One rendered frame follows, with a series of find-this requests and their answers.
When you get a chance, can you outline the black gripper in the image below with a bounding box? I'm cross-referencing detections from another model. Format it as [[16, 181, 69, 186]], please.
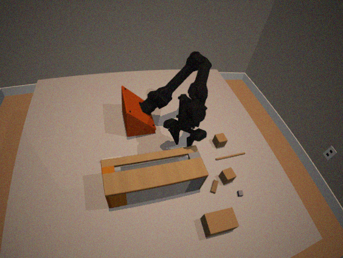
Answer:
[[164, 114, 207, 147]]

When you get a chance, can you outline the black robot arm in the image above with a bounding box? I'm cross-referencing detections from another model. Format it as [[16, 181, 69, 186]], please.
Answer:
[[139, 51, 212, 129]]

